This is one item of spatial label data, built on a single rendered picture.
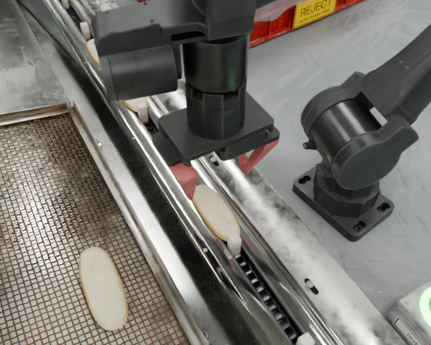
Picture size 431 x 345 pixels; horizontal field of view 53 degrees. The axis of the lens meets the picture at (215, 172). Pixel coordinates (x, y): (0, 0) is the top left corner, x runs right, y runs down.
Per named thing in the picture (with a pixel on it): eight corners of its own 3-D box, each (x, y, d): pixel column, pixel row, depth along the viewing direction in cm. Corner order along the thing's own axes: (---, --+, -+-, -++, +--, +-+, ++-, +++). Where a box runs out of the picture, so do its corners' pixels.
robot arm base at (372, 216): (394, 212, 60) (330, 161, 67) (414, 174, 54) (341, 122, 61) (352, 244, 57) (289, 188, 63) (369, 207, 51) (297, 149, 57)
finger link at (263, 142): (193, 168, 52) (189, 109, 45) (243, 147, 55) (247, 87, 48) (221, 207, 49) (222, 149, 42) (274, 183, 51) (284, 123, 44)
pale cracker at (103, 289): (136, 324, 42) (136, 318, 41) (96, 338, 41) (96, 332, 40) (107, 244, 48) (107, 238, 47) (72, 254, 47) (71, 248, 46)
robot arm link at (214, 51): (260, 25, 34) (237, -8, 37) (174, 40, 32) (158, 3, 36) (255, 96, 39) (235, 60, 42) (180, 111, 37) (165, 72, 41)
